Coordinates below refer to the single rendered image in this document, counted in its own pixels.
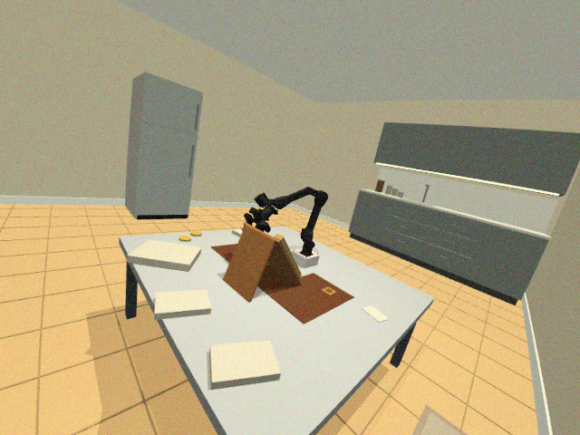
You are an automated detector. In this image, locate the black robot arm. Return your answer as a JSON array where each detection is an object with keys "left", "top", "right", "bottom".
[{"left": 249, "top": 187, "right": 328, "bottom": 256}]

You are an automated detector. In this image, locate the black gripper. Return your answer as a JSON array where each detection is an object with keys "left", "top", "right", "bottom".
[{"left": 243, "top": 210, "right": 271, "bottom": 233}]

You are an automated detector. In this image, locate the white flat card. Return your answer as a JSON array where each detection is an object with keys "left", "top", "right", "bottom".
[{"left": 362, "top": 306, "right": 389, "bottom": 323}]

